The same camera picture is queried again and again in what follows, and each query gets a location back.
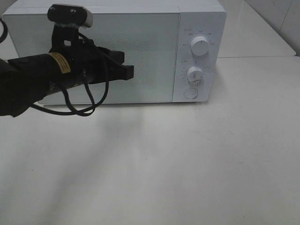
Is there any white microwave oven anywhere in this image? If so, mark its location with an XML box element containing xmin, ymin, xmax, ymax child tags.
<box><xmin>3</xmin><ymin>0</ymin><xmax>227</xmax><ymax>103</ymax></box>

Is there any round white door button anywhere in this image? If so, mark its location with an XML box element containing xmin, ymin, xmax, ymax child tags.
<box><xmin>184</xmin><ymin>88</ymin><xmax>198</xmax><ymax>99</ymax></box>

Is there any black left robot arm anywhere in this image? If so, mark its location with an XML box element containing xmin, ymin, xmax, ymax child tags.
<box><xmin>0</xmin><ymin>26</ymin><xmax>134</xmax><ymax>117</ymax></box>

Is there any white timer knob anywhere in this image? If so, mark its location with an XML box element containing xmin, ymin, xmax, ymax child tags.
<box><xmin>187</xmin><ymin>67</ymin><xmax>203</xmax><ymax>83</ymax></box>

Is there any white microwave door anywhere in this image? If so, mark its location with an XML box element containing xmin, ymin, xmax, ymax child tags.
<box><xmin>4</xmin><ymin>13</ymin><xmax>179</xmax><ymax>103</ymax></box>

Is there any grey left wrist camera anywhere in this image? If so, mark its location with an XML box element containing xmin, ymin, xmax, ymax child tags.
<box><xmin>47</xmin><ymin>4</ymin><xmax>93</xmax><ymax>28</ymax></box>

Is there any upper white power knob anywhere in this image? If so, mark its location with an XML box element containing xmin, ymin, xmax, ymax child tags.
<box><xmin>190</xmin><ymin>35</ymin><xmax>210</xmax><ymax>56</ymax></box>

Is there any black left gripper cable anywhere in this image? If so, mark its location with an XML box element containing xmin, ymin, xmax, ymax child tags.
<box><xmin>30</xmin><ymin>31</ymin><xmax>111</xmax><ymax>117</ymax></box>

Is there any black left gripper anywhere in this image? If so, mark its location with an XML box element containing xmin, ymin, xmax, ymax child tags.
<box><xmin>48</xmin><ymin>25</ymin><xmax>134</xmax><ymax>89</ymax></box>

